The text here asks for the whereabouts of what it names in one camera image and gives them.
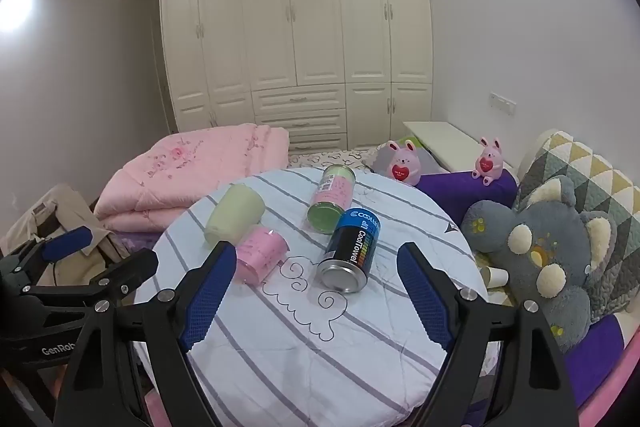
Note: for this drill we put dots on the white wardrobe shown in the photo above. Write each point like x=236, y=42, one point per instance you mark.
x=300, y=32

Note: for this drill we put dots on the beige clothing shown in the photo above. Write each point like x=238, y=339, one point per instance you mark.
x=65, y=212

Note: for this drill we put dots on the black and blue can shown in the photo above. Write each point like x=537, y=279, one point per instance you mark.
x=350, y=252

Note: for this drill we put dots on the pink cup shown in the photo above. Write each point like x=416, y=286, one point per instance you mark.
x=262, y=254

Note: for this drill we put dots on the pink bed frame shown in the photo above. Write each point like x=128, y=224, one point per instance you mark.
x=615, y=402

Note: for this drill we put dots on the white paper cup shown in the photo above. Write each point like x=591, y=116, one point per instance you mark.
x=496, y=277

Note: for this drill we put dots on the folded pink quilt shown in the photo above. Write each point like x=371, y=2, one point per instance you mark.
x=175, y=172

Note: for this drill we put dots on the green and pink can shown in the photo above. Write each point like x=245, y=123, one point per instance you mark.
x=330, y=199

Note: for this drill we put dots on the purple bed sheet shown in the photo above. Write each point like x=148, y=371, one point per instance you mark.
x=465, y=193

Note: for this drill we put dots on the triangle patterned quilted cushion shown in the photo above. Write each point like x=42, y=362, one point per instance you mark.
x=600, y=172

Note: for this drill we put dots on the pink bunny toy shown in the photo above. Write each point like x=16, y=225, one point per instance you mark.
x=401, y=164
x=487, y=162

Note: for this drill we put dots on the white wall socket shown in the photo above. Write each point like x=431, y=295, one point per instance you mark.
x=502, y=103

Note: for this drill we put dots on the heart patterned sheet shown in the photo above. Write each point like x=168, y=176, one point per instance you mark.
x=330, y=157

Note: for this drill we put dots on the grey plush bear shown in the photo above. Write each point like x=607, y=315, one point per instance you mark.
x=545, y=252

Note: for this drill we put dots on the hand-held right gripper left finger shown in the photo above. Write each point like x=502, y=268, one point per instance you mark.
x=210, y=297

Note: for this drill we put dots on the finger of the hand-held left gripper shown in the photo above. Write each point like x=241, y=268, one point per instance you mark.
x=67, y=243
x=130, y=268

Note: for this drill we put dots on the white bedside shelf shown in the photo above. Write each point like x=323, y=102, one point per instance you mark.
x=445, y=142

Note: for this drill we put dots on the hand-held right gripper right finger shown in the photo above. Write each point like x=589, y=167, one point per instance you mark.
x=425, y=297

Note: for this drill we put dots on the pale green cup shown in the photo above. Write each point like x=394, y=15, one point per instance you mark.
x=232, y=212

